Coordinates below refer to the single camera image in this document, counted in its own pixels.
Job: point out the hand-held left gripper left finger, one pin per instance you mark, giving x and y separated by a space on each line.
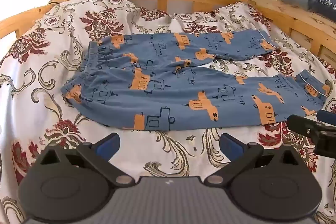
108 146

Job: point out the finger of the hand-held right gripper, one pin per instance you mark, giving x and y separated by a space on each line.
302 125
326 117

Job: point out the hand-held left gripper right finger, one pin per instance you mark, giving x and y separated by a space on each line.
229 147

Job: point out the blue pants with orange print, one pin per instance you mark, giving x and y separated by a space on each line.
170 82

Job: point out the white floral bed blanket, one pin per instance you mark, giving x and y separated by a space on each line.
39 108

